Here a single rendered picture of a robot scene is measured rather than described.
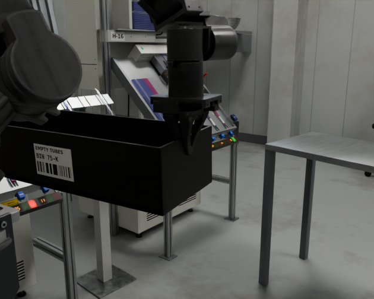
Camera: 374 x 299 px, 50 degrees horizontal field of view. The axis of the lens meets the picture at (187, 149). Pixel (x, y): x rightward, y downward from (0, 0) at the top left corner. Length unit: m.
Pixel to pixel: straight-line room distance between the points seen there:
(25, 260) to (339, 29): 4.09
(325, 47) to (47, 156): 4.56
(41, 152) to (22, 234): 1.45
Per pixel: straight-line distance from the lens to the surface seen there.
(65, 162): 0.74
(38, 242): 2.21
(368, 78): 4.98
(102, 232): 2.24
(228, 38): 0.68
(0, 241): 0.62
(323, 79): 5.13
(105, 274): 2.37
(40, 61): 0.45
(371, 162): 1.87
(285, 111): 5.02
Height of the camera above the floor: 1.27
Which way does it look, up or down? 14 degrees down
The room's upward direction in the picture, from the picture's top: straight up
